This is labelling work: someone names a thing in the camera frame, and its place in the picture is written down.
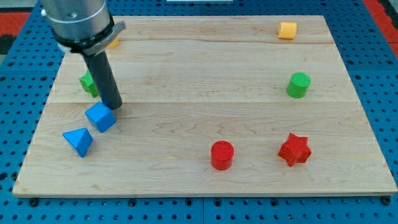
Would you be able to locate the green block behind rod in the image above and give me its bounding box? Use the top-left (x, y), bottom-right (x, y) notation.
top-left (79, 70), bottom-right (99, 98)

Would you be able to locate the yellow block behind arm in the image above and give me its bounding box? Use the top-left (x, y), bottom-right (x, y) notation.
top-left (107, 38), bottom-right (119, 49)

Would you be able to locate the wooden board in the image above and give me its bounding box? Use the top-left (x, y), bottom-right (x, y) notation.
top-left (13, 16), bottom-right (397, 198)

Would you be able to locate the blue triangular prism block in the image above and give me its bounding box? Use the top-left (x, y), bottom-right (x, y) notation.
top-left (62, 128), bottom-right (93, 158)

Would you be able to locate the green cylinder block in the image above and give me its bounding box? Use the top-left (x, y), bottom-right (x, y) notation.
top-left (286, 72), bottom-right (312, 98)

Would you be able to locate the blue cube block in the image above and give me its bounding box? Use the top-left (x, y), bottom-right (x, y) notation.
top-left (85, 101), bottom-right (116, 133)

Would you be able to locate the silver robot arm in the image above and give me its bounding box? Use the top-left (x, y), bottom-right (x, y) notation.
top-left (41, 0), bottom-right (126, 56)

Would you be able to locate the dark grey pointer rod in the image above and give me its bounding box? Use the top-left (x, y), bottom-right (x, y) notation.
top-left (83, 52), bottom-right (122, 110)

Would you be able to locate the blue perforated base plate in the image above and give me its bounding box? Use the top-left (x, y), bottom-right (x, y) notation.
top-left (1, 0), bottom-right (397, 223)

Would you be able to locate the yellow block top right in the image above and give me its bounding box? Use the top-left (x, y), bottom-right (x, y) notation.
top-left (277, 22), bottom-right (297, 40)

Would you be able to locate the red star block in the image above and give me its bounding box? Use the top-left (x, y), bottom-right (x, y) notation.
top-left (278, 133), bottom-right (312, 167)

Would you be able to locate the red cylinder block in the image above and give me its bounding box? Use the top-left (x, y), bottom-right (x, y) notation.
top-left (210, 140), bottom-right (234, 170)

